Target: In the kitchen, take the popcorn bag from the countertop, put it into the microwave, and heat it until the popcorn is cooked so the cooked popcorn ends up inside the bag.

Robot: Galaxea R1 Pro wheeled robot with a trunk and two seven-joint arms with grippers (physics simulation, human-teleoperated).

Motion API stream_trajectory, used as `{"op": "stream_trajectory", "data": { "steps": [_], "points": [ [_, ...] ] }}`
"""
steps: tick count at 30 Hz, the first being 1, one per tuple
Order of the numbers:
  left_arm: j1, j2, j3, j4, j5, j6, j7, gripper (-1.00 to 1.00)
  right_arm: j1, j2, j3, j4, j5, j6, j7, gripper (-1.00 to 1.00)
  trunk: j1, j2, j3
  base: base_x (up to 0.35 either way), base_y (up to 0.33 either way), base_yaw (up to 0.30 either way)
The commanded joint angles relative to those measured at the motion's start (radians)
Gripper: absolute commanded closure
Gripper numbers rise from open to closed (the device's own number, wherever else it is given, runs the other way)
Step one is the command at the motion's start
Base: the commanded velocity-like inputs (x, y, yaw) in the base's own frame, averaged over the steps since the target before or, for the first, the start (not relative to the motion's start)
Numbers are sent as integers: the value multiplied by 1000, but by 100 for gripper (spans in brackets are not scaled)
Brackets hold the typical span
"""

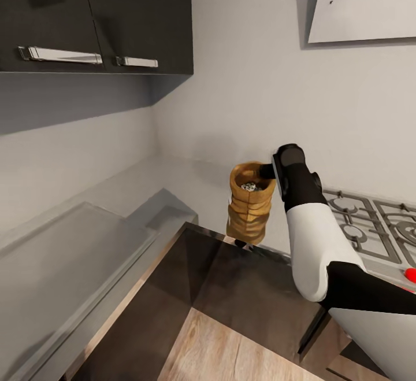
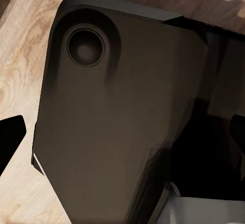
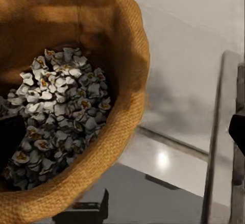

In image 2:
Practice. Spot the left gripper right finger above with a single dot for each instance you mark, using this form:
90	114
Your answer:
237	131

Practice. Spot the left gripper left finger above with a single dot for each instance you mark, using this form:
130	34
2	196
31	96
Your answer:
12	132

